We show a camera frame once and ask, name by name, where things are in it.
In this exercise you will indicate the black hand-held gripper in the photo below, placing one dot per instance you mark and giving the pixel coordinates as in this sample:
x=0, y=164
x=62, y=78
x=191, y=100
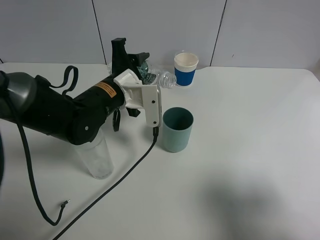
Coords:
x=33, y=102

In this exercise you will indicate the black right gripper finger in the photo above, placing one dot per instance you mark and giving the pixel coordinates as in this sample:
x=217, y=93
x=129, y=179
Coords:
x=139, y=62

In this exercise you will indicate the clear green-label water bottle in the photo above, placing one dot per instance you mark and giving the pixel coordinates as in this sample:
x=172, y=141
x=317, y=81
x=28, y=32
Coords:
x=154, y=76

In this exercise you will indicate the blue and white cup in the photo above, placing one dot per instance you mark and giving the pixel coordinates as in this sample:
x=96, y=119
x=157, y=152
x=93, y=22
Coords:
x=185, y=65

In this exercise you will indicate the teal green plastic cup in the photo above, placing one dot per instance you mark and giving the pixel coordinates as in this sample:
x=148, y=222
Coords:
x=177, y=125

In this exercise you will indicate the clear drinking glass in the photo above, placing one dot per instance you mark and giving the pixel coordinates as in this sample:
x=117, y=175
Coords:
x=96, y=156

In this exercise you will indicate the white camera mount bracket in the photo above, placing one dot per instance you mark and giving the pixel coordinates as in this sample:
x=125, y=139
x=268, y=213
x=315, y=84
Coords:
x=140, y=96

